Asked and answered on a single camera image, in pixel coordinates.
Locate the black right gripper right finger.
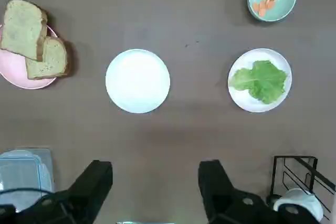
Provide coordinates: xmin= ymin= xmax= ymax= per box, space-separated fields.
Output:
xmin=198 ymin=159 xmax=320 ymax=224

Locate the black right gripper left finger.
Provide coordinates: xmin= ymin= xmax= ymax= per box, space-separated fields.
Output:
xmin=0 ymin=159 xmax=113 ymax=224

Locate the green lettuce leaf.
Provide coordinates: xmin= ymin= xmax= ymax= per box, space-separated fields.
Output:
xmin=230 ymin=60 xmax=288 ymax=104

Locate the brown bread slice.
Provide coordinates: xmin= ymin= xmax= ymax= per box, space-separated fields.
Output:
xmin=0 ymin=0 xmax=48 ymax=62
xmin=25 ymin=37 xmax=69 ymax=80

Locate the white round plate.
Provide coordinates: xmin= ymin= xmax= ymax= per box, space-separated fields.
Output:
xmin=105 ymin=48 xmax=171 ymax=114
xmin=227 ymin=48 xmax=292 ymax=112

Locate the pink round plate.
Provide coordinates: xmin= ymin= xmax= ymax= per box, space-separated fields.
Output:
xmin=0 ymin=23 xmax=58 ymax=90

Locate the clear plastic food container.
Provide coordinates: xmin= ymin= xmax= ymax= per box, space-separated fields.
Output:
xmin=0 ymin=148 xmax=55 ymax=201

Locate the white cup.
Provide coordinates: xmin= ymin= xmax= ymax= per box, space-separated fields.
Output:
xmin=272 ymin=188 xmax=325 ymax=222

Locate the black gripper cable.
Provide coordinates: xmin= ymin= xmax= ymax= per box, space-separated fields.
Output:
xmin=0 ymin=187 xmax=55 ymax=198

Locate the black wire cup rack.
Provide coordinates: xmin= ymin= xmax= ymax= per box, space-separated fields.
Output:
xmin=266 ymin=155 xmax=336 ymax=221

